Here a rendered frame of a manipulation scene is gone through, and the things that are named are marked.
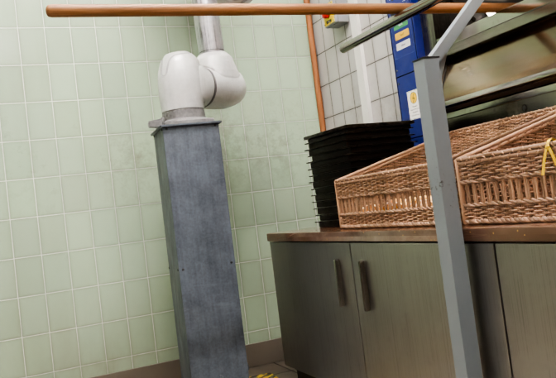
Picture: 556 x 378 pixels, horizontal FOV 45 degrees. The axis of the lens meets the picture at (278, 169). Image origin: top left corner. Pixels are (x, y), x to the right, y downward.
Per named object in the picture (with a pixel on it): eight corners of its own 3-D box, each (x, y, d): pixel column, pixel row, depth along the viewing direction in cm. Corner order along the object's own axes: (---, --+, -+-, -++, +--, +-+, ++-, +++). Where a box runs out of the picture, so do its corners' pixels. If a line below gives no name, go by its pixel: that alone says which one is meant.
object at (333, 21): (338, 28, 295) (336, 6, 296) (350, 21, 286) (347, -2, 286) (323, 28, 292) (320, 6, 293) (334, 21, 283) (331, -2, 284)
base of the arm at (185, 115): (145, 133, 249) (143, 118, 249) (203, 128, 256) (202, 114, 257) (152, 126, 232) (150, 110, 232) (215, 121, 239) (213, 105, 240)
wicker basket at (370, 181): (463, 211, 227) (452, 130, 229) (601, 203, 176) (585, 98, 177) (336, 230, 209) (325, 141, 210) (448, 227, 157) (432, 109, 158)
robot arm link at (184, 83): (151, 115, 244) (144, 55, 245) (188, 116, 258) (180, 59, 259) (182, 106, 234) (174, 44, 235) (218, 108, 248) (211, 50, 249)
